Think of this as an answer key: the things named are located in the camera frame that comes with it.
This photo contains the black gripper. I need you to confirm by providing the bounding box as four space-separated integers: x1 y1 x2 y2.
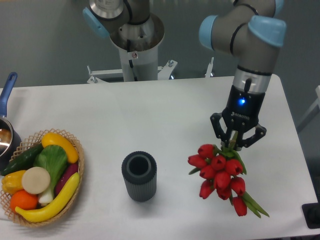
210 86 267 151

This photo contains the red tulip bouquet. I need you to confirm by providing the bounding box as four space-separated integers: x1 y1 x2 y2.
187 133 270 218

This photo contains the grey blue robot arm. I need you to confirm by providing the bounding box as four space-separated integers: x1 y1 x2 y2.
82 0 287 151

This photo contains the black device at edge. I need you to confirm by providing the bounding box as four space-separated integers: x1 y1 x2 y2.
301 202 320 229

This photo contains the dark grey ribbed vase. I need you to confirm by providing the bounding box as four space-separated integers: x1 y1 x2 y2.
121 151 157 202

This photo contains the purple eggplant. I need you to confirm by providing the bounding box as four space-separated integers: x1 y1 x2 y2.
54 163 78 196

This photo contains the green bok choy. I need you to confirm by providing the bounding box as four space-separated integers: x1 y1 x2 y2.
33 145 68 206

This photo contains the yellow squash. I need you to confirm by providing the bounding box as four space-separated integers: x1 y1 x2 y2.
41 132 79 164

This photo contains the woven wicker basket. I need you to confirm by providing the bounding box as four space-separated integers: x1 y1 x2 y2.
0 128 85 228

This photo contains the beige round disc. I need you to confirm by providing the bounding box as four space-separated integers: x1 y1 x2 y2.
21 166 51 195

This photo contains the yellow banana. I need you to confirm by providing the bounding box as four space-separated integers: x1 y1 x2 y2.
15 172 80 223

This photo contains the green cucumber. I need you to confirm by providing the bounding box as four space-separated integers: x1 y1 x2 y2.
0 143 44 176

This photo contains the orange fruit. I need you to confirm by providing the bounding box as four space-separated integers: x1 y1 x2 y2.
10 190 38 212

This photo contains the yellow bell pepper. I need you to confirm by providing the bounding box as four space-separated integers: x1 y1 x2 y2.
1 170 26 195

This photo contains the white frame at right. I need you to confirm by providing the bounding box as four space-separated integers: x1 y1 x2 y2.
296 85 320 134

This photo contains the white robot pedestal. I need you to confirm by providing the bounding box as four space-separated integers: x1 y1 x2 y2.
82 8 178 84

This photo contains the blue handled saucepan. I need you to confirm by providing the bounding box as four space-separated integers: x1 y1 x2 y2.
0 72 21 171

